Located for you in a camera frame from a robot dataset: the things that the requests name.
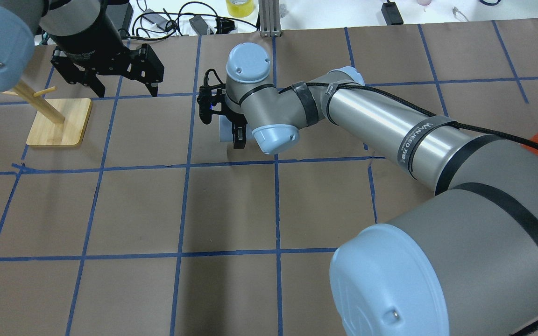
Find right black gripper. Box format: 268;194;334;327
211;89;248;149

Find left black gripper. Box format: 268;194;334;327
51;14;165;98

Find white paper cup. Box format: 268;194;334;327
219;115;233;143

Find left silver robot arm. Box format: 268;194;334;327
0;0;164;98

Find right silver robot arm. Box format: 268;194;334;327
197;42;538;336

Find wooden mug stand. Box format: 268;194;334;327
0;79;92;147

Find yellow tape roll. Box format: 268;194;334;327
226;0;255;18

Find black power adapter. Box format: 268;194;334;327
381;0;404;26

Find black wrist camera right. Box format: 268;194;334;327
197;85;213;124

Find black power brick with cables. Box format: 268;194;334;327
118;0;260;42

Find aluminium frame post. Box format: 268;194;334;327
258;0;282;37

